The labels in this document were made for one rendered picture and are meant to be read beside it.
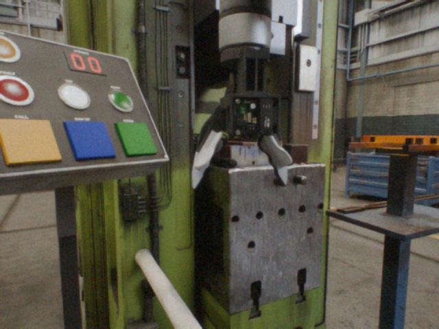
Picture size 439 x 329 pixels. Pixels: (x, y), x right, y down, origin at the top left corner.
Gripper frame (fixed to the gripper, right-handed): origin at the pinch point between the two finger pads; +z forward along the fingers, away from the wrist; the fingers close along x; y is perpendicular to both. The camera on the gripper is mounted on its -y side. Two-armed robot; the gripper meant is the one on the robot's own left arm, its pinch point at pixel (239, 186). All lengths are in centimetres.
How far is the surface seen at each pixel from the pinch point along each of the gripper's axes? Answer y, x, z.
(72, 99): -16.6, -27.6, -14.9
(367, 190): -329, 296, 77
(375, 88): -721, 625, -136
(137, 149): -18.0, -16.4, -5.2
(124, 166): -16.1, -18.9, -2.0
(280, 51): -48, 28, -34
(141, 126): -22.3, -15.5, -10.0
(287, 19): -48, 30, -45
